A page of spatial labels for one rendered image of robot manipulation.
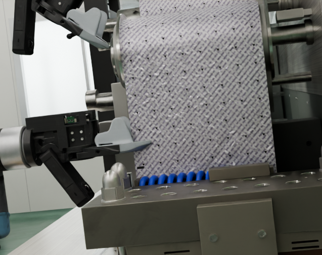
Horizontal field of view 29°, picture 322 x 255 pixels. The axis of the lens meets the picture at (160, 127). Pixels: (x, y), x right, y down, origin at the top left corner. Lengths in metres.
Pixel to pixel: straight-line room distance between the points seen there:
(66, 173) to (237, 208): 0.35
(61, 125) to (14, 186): 6.14
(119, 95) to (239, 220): 0.40
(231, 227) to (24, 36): 0.53
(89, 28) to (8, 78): 6.01
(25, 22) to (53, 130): 0.21
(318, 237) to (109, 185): 0.30
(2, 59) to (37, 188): 1.46
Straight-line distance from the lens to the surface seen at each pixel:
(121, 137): 1.06
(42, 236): 1.42
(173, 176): 1.04
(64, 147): 1.07
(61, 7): 1.15
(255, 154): 1.06
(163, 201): 0.88
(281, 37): 1.10
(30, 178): 7.12
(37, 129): 1.10
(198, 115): 1.06
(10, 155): 1.10
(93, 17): 1.13
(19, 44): 1.17
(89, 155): 1.05
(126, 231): 0.90
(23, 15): 1.17
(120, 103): 1.15
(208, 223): 0.86
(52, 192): 7.07
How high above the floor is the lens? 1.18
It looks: 3 degrees down
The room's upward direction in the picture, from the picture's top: 7 degrees counter-clockwise
